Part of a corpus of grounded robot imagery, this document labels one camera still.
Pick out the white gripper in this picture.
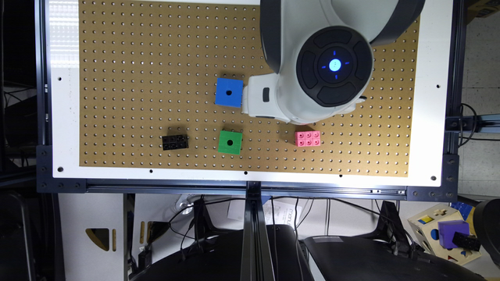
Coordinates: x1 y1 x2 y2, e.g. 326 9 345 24
241 73 288 119

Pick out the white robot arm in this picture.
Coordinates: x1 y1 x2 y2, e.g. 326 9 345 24
242 0 424 125

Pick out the blue cube with hole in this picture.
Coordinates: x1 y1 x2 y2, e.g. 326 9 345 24
215 78 244 108

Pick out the green cube with hole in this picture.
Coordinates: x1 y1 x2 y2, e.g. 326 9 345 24
218 130 242 155

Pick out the pink toy brick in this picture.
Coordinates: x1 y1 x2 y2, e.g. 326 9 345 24
295 130 321 147

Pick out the black toy brick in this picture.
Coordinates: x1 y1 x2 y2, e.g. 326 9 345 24
162 134 189 151

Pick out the white paper manual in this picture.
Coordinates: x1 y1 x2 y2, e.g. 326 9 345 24
227 200 302 227

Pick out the brown pegboard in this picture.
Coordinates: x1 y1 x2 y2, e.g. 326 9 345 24
78 1 420 177

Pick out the black chair left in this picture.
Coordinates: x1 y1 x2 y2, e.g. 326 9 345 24
133 225 313 281

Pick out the black chair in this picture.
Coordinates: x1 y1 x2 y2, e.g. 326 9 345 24
304 236 483 281
133 225 313 281

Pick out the black chair right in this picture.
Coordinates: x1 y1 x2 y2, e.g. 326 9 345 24
304 236 483 281

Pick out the white cabinet with cutouts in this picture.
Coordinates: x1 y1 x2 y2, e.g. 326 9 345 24
59 194 127 281

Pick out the wooden shape sorter box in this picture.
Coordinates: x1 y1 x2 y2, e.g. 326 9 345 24
407 204 481 265

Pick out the purple cube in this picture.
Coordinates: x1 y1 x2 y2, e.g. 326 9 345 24
438 220 470 249

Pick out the black brick on sorter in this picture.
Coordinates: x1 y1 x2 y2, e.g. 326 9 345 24
452 232 481 251

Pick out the black vertical frame post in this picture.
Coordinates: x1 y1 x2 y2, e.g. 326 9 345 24
240 181 275 281

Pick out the black aluminium table frame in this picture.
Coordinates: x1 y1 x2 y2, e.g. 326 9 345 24
34 0 500 203

